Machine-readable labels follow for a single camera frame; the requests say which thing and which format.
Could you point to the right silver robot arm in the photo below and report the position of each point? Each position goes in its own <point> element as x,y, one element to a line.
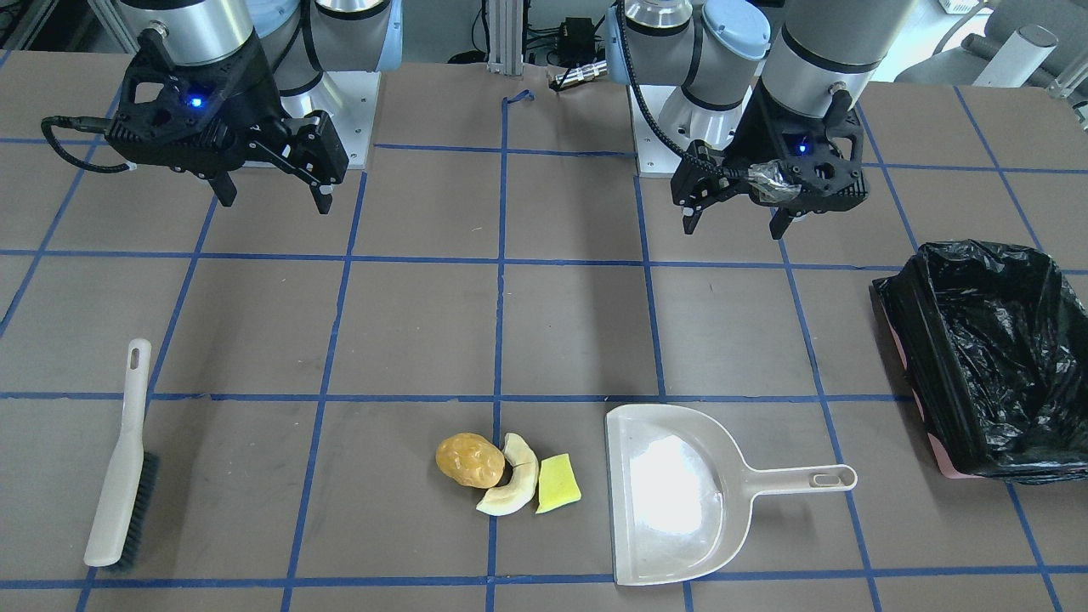
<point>302,39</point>

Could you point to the bin with black bag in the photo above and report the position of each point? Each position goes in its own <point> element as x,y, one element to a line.
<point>993,339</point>

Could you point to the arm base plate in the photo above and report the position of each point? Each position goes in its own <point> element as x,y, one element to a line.
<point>350,98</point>
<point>682,121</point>

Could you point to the yellow sponge piece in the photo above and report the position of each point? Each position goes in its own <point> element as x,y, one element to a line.
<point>557,484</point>

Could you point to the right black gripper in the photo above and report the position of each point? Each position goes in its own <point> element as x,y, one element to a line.
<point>252,99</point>

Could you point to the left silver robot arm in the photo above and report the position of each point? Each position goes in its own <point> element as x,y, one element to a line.
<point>712,51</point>

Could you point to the beige hand brush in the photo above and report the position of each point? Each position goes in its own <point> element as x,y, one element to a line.
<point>125,496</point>

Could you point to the brown potato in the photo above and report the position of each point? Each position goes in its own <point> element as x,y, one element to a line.
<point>471,460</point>

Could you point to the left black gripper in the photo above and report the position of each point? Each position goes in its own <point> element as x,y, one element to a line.
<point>755,134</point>

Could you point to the beige dustpan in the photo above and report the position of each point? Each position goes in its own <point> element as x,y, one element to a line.
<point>682,494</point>

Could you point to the pale melon slice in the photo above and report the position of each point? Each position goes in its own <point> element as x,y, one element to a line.
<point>510,498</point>

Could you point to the aluminium frame post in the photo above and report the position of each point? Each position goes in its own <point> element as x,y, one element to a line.
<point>505,32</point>

